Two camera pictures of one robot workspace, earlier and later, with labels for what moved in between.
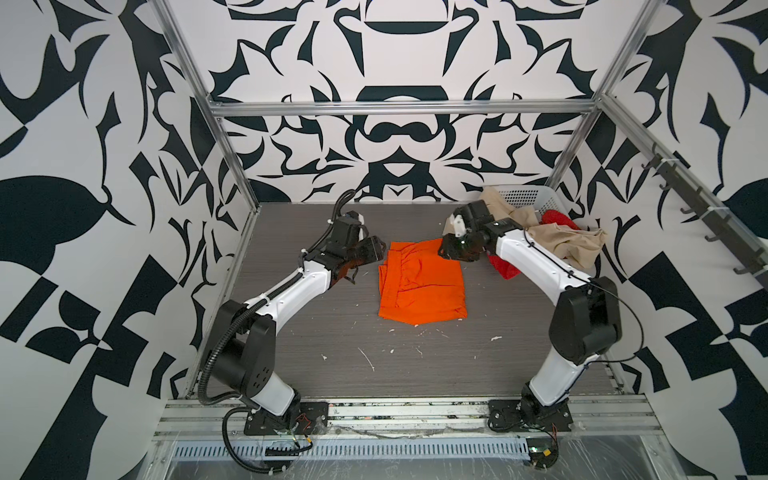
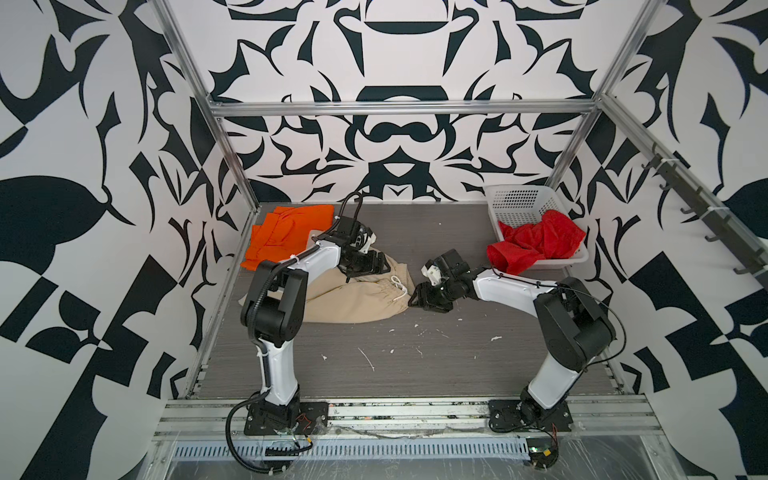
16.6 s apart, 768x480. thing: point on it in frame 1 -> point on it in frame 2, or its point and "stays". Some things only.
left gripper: (377, 252) stays
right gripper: (448, 250) -> (424, 291)
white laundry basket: (536, 198) stays
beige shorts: (576, 247) -> (363, 297)
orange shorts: (417, 284) -> (286, 233)
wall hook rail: (752, 257) stays
